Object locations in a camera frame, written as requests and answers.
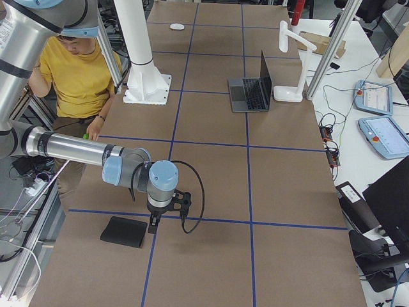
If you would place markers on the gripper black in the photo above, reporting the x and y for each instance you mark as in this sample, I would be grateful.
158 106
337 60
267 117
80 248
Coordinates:
157 211

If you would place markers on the black mouse pad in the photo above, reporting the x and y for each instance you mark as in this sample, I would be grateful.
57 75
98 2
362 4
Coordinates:
123 231

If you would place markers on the grey laptop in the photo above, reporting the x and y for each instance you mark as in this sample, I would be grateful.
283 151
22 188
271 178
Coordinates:
251 95

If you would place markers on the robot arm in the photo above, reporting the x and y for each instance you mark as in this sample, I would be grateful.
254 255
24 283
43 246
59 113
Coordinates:
24 32

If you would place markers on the white computer mouse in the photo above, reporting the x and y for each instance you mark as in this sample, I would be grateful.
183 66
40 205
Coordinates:
177 27

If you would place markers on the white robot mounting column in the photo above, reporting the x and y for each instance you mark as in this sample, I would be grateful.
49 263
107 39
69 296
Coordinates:
145 83

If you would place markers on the person in yellow shirt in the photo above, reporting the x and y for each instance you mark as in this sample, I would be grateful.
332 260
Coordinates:
76 70

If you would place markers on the orange usb hub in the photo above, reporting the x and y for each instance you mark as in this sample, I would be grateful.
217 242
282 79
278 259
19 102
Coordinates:
326 133

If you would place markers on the black monitor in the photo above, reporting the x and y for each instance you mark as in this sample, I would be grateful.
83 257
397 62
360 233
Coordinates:
388 200

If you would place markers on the small black square device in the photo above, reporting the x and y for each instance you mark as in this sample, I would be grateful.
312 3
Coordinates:
334 66

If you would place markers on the cardboard box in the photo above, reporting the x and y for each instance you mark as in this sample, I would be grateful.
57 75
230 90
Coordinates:
321 42

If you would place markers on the blue teach pendant near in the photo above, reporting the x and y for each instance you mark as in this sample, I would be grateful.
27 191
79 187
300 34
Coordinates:
385 136

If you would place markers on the blue teach pendant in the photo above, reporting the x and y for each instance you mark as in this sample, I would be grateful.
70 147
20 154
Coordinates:
373 97
385 136

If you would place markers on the blue teach pendant far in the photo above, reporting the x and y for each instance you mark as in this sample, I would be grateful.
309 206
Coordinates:
373 97

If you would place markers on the red cylinder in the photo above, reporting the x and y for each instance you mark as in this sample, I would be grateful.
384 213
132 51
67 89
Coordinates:
297 12

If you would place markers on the aluminium frame post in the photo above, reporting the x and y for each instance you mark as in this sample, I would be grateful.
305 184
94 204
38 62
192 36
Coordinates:
340 30

